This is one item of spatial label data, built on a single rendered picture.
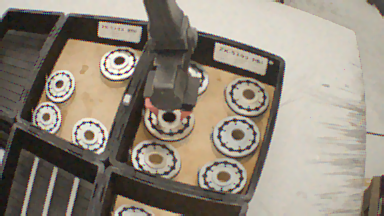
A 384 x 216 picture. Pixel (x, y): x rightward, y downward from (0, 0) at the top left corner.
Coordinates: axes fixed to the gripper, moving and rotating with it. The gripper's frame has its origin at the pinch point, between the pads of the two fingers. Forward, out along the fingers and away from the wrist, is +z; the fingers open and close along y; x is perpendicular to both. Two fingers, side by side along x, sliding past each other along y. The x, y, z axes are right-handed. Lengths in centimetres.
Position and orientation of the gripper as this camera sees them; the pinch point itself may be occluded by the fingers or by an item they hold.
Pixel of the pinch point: (169, 114)
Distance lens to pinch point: 144.7
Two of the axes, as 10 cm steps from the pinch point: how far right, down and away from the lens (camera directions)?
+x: 1.4, -7.9, 5.9
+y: 9.9, 1.6, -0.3
